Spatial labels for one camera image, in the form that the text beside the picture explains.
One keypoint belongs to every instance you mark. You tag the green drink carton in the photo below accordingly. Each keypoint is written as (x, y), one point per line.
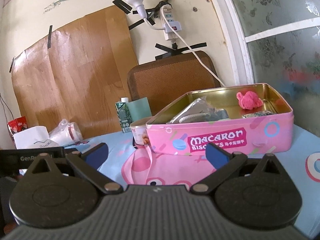
(122, 116)

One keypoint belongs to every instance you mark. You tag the white tissue pack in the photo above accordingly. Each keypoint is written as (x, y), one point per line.
(32, 137)

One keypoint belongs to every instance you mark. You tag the floral patterned packet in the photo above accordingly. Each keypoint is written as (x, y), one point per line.
(257, 114)

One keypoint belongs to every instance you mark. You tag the wood-grain board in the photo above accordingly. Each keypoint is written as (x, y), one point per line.
(75, 75)

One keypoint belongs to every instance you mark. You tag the brown woven chair back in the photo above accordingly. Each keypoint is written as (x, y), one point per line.
(170, 80)

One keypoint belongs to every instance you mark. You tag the cotton swab pack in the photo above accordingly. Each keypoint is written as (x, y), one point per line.
(190, 108)

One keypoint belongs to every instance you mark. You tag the small yogurt cup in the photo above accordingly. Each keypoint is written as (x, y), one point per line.
(140, 132)

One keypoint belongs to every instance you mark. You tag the pink knitted toy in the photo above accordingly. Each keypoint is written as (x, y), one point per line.
(250, 100)

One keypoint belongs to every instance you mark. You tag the blue cartoon pig bedsheet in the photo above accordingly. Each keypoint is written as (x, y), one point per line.
(300, 140)

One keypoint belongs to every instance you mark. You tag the grey knit cloth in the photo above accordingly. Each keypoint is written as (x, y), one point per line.
(220, 115)

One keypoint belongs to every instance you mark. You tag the pink biscuit tin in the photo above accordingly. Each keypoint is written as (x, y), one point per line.
(225, 132)

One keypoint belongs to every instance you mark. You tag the black tape cross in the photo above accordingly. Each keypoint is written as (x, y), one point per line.
(175, 50)

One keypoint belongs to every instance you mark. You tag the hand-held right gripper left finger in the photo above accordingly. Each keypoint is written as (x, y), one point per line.
(96, 155)

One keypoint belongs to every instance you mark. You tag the red box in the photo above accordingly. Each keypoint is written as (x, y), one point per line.
(17, 125)

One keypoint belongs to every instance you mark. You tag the white window frame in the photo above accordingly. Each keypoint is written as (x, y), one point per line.
(240, 42)

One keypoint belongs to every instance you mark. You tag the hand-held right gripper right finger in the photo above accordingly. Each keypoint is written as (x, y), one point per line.
(216, 156)

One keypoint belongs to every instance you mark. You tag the black tape strip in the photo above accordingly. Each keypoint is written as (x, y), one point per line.
(122, 5)

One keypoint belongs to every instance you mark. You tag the plastic-wrapped paper cups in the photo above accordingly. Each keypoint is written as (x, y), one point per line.
(66, 132)

